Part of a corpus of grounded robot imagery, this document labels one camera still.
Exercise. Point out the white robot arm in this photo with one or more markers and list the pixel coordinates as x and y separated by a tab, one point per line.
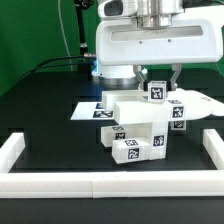
159	14

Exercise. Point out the white chair seat part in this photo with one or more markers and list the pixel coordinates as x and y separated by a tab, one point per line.
153	137

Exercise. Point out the white tagged cube nut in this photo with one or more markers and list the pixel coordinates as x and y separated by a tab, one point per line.
157	91
178	125

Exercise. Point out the white U-shaped obstacle fence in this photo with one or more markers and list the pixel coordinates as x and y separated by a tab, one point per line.
111	184

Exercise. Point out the white marker tag sheet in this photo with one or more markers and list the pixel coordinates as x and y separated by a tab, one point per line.
91	111

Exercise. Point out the white chair backrest frame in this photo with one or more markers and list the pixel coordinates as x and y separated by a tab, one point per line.
133	107

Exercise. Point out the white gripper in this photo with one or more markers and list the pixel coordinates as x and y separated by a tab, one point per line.
195	36

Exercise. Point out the black camera stand pole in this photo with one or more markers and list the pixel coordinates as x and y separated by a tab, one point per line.
80	5

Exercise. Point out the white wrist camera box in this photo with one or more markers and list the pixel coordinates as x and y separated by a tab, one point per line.
117	8

